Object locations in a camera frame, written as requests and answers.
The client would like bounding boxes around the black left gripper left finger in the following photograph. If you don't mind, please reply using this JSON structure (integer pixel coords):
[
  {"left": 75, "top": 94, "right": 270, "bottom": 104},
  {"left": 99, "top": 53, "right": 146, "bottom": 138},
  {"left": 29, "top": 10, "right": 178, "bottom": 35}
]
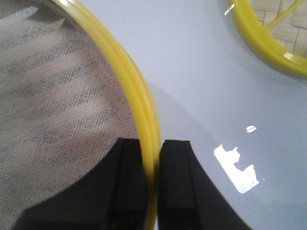
[{"left": 13, "top": 138, "right": 148, "bottom": 230}]

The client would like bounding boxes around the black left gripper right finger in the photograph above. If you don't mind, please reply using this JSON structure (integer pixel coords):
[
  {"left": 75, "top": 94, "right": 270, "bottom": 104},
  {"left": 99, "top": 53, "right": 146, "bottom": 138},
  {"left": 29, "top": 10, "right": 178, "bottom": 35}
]
[{"left": 158, "top": 140, "right": 250, "bottom": 230}]

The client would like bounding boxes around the woven bamboo steamer lid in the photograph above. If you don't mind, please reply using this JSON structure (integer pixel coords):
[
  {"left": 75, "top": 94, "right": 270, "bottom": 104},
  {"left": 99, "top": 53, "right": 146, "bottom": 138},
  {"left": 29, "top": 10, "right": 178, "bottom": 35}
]
[{"left": 226, "top": 0, "right": 307, "bottom": 78}]

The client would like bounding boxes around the bamboo steamer tier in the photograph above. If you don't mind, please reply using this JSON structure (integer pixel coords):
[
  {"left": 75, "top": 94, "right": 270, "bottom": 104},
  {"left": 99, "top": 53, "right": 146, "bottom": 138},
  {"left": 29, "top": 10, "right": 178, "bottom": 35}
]
[{"left": 48, "top": 0, "right": 161, "bottom": 230}]

